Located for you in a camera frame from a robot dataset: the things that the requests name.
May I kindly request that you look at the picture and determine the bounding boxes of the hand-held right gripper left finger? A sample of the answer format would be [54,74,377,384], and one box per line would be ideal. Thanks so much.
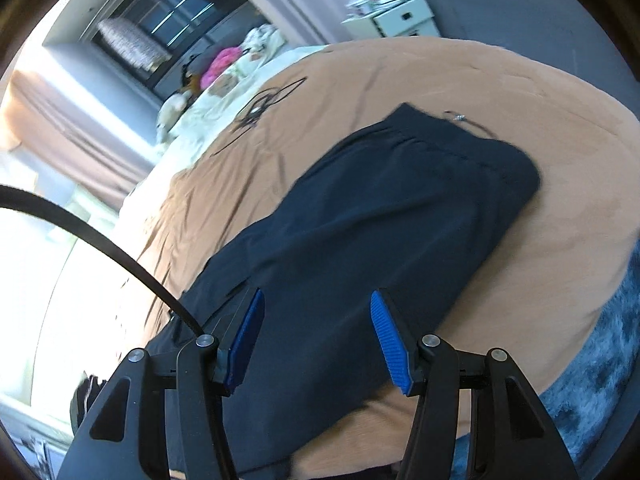
[57,287,266,480]

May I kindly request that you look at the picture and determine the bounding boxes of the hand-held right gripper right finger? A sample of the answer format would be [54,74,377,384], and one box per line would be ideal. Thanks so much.
[370,288,576,480]

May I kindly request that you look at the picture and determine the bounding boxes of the black pants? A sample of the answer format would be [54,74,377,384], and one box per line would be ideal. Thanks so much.
[145,102,543,476]

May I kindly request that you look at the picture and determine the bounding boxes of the stack of folded black clothes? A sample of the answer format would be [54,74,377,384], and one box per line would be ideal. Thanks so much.
[70,372,106,436]

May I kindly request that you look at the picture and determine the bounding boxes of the grey fuzzy rug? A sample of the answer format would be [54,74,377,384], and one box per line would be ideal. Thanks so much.
[452,255,640,480]

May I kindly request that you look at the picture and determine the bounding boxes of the cream bed sheet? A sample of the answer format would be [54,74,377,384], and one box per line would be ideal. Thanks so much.
[117,45,331,221]

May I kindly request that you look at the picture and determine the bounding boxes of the grey stuffed toy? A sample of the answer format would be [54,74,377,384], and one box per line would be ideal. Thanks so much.
[155,91,193,143]

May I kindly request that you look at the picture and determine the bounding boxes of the black stuffed toy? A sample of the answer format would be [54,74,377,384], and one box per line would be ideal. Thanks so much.
[181,67,206,93]

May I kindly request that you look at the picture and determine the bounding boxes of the pink plush toy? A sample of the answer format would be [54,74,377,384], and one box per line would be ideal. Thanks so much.
[200,46,241,86]

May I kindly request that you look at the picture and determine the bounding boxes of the bed with orange blanket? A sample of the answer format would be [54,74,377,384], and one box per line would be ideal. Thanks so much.
[117,35,640,480]

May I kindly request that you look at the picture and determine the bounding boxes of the pile of plush toys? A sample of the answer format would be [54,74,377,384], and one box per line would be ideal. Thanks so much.
[200,25,296,98]

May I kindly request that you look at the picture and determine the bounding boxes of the floral hanging garment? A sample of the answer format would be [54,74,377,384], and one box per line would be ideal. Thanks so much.
[96,16,171,72]

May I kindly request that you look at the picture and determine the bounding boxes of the small white cabinet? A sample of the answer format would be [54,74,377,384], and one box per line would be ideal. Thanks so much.
[341,0,441,38]

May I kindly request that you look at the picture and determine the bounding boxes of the dark window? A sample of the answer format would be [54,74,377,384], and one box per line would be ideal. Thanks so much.
[82,0,251,88]

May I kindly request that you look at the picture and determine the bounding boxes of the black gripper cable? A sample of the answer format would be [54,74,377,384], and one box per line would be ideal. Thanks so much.
[0,185,208,338]

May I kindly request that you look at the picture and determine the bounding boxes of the thin black cable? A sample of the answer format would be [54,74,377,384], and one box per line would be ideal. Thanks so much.
[212,76,308,156]

